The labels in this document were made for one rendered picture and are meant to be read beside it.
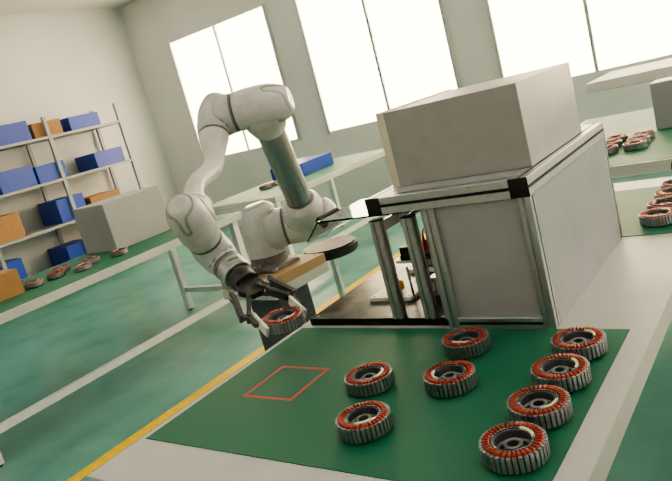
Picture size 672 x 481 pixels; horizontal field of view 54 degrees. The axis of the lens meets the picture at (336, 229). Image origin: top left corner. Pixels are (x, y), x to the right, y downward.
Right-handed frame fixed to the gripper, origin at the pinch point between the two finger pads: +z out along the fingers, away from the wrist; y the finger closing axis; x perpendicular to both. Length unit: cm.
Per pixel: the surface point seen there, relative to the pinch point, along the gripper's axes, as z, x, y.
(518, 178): 31, -47, 39
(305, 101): -457, 227, 390
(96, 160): -598, 320, 185
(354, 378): 29.9, -7.5, -2.9
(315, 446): 39.5, -9.6, -22.1
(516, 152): 23, -47, 49
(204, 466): 25.3, -0.4, -38.7
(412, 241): 11.5, -19.7, 31.6
